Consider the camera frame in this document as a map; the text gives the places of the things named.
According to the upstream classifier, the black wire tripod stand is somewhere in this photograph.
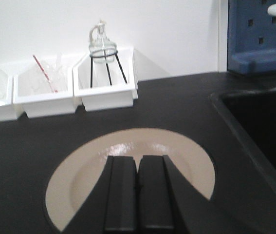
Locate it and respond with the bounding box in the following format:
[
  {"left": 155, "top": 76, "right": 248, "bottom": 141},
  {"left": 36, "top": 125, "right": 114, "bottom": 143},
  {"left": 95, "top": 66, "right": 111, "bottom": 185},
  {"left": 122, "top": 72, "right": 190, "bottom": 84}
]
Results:
[{"left": 89, "top": 49, "right": 128, "bottom": 88}]

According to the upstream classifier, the white storage bin middle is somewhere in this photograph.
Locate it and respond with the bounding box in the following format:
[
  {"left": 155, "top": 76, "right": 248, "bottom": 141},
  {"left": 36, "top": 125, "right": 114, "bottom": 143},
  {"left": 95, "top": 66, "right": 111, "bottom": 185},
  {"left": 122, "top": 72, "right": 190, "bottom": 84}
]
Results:
[{"left": 13, "top": 54, "right": 81, "bottom": 118}]

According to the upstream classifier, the glass alcohol lamp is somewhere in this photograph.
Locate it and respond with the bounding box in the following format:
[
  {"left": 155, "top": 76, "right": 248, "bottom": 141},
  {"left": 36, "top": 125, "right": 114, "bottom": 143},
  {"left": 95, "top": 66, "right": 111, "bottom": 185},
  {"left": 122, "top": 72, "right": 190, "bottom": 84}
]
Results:
[{"left": 89, "top": 20, "right": 117, "bottom": 64}]

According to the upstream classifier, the blue pegboard drying rack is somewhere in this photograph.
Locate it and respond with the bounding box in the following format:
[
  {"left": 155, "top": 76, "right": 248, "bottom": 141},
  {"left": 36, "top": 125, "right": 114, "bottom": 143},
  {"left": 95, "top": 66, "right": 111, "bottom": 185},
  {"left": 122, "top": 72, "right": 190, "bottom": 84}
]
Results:
[{"left": 227, "top": 0, "right": 276, "bottom": 75}]

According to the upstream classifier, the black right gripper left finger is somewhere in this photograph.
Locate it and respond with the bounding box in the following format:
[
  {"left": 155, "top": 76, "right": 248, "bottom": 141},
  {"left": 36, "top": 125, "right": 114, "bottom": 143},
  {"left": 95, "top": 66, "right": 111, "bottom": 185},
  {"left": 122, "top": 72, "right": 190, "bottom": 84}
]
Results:
[{"left": 63, "top": 156, "right": 137, "bottom": 234}]

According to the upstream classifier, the beige round plate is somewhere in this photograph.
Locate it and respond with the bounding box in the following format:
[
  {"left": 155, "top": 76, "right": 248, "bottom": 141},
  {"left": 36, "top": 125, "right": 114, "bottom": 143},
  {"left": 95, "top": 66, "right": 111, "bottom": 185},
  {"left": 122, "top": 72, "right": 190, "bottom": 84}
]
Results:
[{"left": 45, "top": 128, "right": 216, "bottom": 232}]

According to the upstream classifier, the black lab sink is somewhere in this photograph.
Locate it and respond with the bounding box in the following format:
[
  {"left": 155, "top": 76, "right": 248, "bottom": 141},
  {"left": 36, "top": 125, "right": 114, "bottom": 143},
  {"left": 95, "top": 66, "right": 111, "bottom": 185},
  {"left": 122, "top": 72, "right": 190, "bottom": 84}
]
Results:
[{"left": 210, "top": 88, "right": 276, "bottom": 194}]

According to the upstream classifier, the white storage bin right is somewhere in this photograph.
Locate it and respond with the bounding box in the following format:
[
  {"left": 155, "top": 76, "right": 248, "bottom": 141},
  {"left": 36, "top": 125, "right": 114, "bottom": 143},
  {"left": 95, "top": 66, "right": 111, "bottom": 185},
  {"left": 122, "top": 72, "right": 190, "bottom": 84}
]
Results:
[{"left": 73, "top": 47, "right": 138, "bottom": 112}]

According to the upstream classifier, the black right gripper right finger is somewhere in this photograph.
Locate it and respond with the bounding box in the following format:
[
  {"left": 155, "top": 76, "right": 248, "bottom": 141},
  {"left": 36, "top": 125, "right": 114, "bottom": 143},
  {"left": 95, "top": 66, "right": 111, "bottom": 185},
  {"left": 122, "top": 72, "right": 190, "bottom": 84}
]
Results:
[{"left": 138, "top": 156, "right": 249, "bottom": 234}]

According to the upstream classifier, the red white glass rod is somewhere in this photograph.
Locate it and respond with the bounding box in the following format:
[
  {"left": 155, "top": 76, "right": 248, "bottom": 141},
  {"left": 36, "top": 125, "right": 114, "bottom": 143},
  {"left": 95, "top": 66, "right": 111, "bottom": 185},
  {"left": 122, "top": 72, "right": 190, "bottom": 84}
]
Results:
[{"left": 32, "top": 55, "right": 58, "bottom": 93}]

